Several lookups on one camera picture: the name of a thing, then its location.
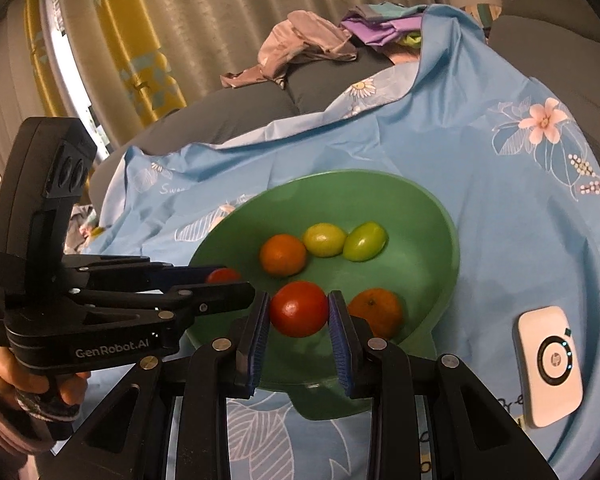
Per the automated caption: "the window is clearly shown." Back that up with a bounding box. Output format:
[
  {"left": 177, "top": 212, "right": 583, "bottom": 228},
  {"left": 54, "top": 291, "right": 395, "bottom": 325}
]
[{"left": 40, "top": 0, "right": 111, "bottom": 156}]

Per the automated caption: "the yellow patterned curtain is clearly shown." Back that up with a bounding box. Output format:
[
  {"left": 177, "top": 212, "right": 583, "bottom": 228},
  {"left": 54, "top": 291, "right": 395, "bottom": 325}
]
[
  {"left": 87, "top": 0, "right": 188, "bottom": 126},
  {"left": 22, "top": 0, "right": 68, "bottom": 116}
]

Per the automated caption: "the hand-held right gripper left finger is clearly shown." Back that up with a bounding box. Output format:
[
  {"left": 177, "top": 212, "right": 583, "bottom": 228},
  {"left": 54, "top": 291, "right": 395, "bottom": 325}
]
[{"left": 55, "top": 290, "right": 272, "bottom": 480}]

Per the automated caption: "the small orange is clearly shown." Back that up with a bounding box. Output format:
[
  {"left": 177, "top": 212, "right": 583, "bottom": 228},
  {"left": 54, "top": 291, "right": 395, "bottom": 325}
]
[{"left": 259, "top": 234, "right": 307, "bottom": 277}]

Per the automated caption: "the red cherry tomato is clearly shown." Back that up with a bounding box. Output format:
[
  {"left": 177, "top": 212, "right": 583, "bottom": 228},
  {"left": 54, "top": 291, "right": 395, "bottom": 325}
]
[
  {"left": 205, "top": 267, "right": 242, "bottom": 285},
  {"left": 269, "top": 281, "right": 330, "bottom": 338}
]

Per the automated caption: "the green bowl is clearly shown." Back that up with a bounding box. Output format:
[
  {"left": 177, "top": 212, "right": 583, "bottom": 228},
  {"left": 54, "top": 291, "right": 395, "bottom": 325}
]
[{"left": 185, "top": 169, "right": 461, "bottom": 421}]

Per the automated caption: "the pink-brown garment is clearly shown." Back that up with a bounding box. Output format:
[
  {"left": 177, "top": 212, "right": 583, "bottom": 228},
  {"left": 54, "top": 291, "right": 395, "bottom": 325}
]
[{"left": 220, "top": 10, "right": 358, "bottom": 91}]

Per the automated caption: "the person's left forearm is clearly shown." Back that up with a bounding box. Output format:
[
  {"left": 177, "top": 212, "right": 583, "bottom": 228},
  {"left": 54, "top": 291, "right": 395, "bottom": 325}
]
[{"left": 0, "top": 385, "right": 86, "bottom": 480}]

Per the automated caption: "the person's left hand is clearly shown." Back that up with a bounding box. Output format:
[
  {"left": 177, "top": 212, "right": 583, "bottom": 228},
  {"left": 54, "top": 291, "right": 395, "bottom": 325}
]
[{"left": 0, "top": 344, "right": 91, "bottom": 406}]

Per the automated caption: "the white rounded device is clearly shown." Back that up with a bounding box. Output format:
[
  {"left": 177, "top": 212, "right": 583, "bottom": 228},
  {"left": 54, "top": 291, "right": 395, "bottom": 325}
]
[{"left": 512, "top": 306, "right": 585, "bottom": 429}]

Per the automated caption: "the grey sofa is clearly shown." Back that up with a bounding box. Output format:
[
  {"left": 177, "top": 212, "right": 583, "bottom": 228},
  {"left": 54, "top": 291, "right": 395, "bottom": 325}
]
[{"left": 87, "top": 0, "right": 600, "bottom": 211}]

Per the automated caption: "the large orange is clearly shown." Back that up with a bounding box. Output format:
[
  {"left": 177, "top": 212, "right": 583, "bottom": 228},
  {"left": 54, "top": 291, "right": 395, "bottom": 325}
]
[{"left": 347, "top": 288, "right": 404, "bottom": 341}]

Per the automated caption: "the blue floral cloth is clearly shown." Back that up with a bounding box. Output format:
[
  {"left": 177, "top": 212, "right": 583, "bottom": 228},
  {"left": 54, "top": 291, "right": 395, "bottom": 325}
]
[{"left": 82, "top": 4, "right": 600, "bottom": 480}]

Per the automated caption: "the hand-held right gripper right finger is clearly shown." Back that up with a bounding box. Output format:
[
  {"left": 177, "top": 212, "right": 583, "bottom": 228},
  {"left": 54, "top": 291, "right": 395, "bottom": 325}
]
[{"left": 327, "top": 290, "right": 561, "bottom": 480}]

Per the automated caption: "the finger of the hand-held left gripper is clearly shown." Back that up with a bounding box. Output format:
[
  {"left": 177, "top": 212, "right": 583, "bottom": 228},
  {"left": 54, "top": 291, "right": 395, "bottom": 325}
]
[
  {"left": 62, "top": 255, "right": 229, "bottom": 291},
  {"left": 70, "top": 281, "right": 256, "bottom": 321}
]

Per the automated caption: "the purple garment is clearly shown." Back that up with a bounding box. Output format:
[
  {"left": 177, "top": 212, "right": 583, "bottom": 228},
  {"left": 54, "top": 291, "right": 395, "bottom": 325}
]
[{"left": 340, "top": 2, "right": 428, "bottom": 51}]

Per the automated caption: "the yellow-green jujube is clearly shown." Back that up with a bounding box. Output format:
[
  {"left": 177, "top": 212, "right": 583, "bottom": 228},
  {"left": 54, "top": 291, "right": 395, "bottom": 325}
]
[{"left": 302, "top": 223, "right": 348, "bottom": 258}]

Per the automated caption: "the green jujube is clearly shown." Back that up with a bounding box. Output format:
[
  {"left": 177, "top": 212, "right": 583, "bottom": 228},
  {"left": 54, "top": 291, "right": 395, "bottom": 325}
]
[{"left": 342, "top": 222, "right": 388, "bottom": 262}]

